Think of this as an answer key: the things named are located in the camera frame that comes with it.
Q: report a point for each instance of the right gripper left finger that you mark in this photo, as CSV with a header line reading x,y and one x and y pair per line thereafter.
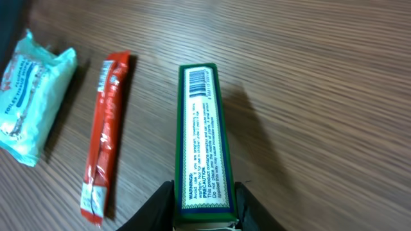
x,y
157,212

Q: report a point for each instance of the red snack bar wrapper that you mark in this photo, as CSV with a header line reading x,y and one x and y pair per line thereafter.
x,y
104,138

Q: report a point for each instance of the grey plastic shopping basket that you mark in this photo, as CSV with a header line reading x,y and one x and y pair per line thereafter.
x,y
14,18

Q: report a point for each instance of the teal snack packet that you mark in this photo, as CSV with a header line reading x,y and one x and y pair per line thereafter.
x,y
33,86

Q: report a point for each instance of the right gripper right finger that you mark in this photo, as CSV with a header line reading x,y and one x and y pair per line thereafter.
x,y
252,215

